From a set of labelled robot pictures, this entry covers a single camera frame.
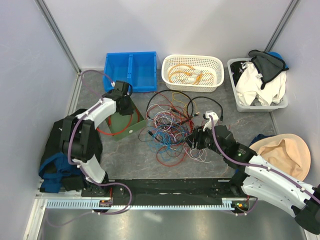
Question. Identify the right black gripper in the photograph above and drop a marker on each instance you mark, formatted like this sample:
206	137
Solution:
196	135

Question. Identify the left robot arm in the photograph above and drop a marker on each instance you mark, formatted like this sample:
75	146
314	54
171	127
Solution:
78	138

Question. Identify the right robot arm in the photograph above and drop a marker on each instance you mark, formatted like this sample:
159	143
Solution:
260	179

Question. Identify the grey plastic laundry tub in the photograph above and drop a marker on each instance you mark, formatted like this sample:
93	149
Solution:
256	107

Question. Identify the white cloth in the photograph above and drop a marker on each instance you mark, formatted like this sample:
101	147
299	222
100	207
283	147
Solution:
249	86

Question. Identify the white perforated plastic basket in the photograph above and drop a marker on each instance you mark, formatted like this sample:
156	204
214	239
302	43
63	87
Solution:
192	73

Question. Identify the green plastic tray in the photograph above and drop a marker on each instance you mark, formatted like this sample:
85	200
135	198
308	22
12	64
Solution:
122	126

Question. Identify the beige sun hat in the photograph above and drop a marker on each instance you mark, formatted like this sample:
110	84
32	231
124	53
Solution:
288	152

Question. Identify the blue divided plastic bin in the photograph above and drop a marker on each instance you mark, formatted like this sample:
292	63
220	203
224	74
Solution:
136	68

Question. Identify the dark grey cloth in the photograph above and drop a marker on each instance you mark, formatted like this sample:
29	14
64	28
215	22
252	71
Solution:
268	66

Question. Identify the blue cap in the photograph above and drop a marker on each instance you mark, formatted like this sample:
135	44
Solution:
277	55

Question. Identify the black jacket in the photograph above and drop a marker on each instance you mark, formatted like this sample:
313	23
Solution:
54	169

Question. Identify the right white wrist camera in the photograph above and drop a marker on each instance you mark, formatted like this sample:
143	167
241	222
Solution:
212	119

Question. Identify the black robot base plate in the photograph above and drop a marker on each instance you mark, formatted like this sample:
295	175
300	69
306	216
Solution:
181	191

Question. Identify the slotted grey cable duct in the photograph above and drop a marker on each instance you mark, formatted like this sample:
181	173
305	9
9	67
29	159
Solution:
95	204

